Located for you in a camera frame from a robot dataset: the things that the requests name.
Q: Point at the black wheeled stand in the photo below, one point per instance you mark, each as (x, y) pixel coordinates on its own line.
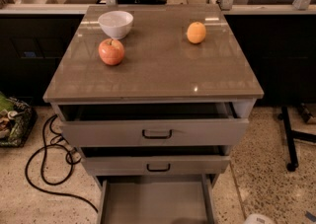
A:
(290, 136)

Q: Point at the red apple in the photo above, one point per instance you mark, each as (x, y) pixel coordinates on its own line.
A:
(111, 51)

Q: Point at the orange fruit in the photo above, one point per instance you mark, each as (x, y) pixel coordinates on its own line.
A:
(196, 32)

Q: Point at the grey middle drawer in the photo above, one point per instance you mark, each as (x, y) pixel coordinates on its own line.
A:
(137, 161)

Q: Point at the white ceramic bowl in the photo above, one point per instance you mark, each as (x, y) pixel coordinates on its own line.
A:
(116, 24)

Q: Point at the grey bottom drawer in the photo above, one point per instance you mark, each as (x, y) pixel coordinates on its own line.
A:
(183, 199)

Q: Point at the grey top drawer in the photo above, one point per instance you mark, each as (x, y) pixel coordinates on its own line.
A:
(161, 132)

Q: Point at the grey drawer cabinet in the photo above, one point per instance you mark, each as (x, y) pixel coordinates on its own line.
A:
(162, 76)

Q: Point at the patterned bag with items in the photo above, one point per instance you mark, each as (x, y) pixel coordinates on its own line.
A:
(17, 119)

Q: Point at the grey drawer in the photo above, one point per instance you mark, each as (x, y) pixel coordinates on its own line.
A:
(183, 199)
(137, 161)
(161, 132)

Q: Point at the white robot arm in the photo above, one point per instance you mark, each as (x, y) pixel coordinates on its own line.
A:
(258, 219)

